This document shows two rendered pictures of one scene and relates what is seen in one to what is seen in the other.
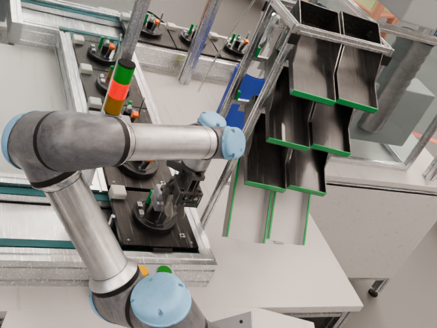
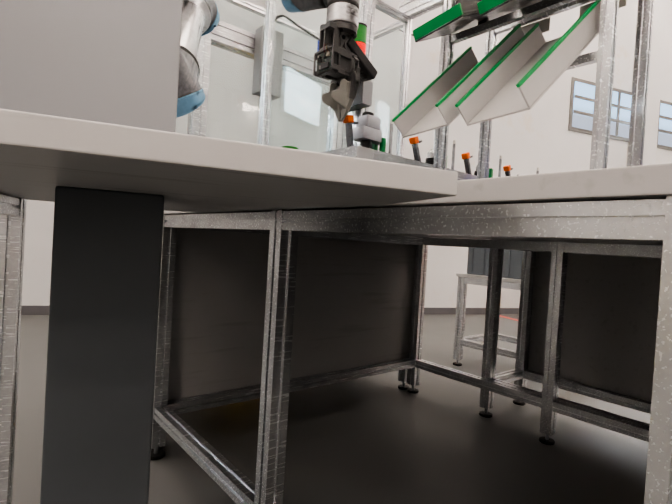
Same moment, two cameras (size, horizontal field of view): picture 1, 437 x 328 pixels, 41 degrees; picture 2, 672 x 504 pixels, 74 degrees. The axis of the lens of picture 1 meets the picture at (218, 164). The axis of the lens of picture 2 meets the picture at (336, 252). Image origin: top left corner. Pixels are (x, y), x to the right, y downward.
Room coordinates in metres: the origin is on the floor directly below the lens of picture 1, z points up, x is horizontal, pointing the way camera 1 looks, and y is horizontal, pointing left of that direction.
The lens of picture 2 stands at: (1.20, -1.00, 0.76)
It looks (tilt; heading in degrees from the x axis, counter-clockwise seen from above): 1 degrees down; 82
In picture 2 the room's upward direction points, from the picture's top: 3 degrees clockwise
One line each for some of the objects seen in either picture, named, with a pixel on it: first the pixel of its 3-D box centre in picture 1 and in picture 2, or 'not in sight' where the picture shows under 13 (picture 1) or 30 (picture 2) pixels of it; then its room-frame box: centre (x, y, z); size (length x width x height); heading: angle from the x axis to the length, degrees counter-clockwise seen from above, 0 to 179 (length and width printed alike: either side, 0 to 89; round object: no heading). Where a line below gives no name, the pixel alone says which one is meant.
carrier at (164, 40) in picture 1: (150, 23); not in sight; (2.69, 0.59, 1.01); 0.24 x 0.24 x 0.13; 32
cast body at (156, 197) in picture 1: (161, 193); (370, 128); (1.42, 0.12, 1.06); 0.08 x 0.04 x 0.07; 32
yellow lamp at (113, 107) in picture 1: (114, 103); not in sight; (1.41, 0.34, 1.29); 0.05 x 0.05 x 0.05
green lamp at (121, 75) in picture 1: (123, 72); (358, 36); (1.41, 0.34, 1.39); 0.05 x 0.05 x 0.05
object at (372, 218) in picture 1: (312, 199); not in sight; (2.79, -0.56, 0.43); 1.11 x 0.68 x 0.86; 122
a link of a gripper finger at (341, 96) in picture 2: (180, 209); (340, 98); (1.33, 0.04, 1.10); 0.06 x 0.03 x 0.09; 32
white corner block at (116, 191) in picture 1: (117, 193); not in sight; (1.44, 0.25, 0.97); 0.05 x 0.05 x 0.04; 32
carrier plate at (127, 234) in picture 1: (152, 219); not in sight; (1.41, 0.11, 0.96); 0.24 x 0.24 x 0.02; 32
